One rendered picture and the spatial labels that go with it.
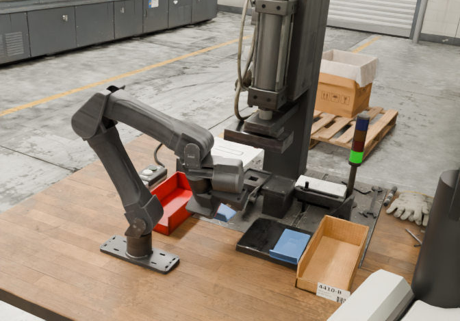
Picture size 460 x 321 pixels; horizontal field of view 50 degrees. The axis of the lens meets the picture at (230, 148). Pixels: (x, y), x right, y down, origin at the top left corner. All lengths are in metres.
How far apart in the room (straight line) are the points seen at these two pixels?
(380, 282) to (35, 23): 6.49
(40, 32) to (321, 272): 5.87
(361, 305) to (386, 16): 10.35
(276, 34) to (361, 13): 9.42
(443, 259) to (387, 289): 0.04
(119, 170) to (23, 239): 0.36
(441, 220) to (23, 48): 6.43
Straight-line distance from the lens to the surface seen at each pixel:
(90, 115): 1.11
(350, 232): 1.39
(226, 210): 1.30
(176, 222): 1.37
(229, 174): 1.06
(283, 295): 1.19
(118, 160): 1.15
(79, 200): 1.54
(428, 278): 0.32
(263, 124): 1.36
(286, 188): 1.45
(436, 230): 0.31
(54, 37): 6.94
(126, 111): 1.09
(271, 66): 1.33
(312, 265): 1.29
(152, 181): 1.58
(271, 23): 1.31
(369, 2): 10.65
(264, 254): 1.28
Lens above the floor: 1.65
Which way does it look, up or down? 23 degrees down
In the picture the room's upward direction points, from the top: 4 degrees clockwise
